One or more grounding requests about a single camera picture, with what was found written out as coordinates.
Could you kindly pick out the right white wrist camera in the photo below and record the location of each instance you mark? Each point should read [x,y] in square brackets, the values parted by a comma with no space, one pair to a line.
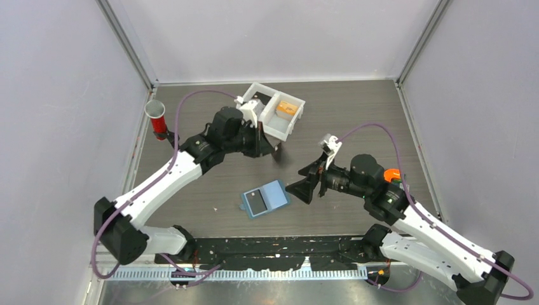
[330,146]

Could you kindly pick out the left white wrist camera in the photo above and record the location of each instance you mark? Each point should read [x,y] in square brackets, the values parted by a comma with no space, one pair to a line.
[251,109]

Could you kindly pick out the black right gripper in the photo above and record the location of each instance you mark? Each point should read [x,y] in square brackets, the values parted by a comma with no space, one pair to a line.
[314,173]

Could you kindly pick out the orange toy brick arch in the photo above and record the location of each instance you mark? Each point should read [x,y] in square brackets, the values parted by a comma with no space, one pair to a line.
[392,175]

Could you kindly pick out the blue leather card holder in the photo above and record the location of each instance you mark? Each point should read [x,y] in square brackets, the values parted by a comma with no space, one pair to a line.
[274,194]

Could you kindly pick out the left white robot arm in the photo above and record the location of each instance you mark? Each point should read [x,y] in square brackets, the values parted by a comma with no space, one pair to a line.
[120,225]

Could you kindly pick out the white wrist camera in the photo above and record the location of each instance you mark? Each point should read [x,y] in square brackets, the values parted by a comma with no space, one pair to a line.
[330,146]
[251,109]

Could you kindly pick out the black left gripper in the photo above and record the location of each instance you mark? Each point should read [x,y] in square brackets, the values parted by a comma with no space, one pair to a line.
[260,145]

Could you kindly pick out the orange card box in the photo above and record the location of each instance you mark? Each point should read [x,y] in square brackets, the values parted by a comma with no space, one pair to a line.
[286,110]

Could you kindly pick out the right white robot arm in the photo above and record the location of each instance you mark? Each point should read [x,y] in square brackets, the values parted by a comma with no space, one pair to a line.
[406,232]

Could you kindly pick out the white divided plastic bin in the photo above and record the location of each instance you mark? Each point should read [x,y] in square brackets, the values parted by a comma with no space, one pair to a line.
[274,126]

